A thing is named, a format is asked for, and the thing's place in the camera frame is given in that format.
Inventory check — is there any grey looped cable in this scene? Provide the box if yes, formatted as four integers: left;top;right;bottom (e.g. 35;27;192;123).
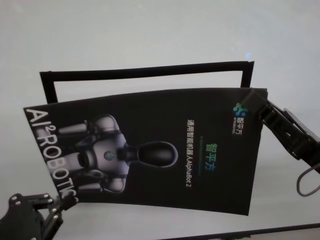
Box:
296;167;320;197

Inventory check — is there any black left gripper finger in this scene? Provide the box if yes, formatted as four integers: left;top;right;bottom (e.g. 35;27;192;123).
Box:
27;192;78;212
43;208;65;237

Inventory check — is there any black tape frame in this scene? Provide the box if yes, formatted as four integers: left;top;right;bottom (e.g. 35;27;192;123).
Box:
39;60;256;105

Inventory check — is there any black robot print poster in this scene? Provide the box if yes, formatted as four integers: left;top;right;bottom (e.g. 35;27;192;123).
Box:
22;87;269;216

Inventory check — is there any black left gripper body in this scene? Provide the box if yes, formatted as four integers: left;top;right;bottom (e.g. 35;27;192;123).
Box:
0;193;48;240

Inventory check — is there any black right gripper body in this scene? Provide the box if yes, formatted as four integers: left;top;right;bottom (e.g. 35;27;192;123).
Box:
266;104;320;171

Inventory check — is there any grey padded right gripper finger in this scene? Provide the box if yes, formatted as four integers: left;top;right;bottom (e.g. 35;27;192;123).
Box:
241;89;276;123

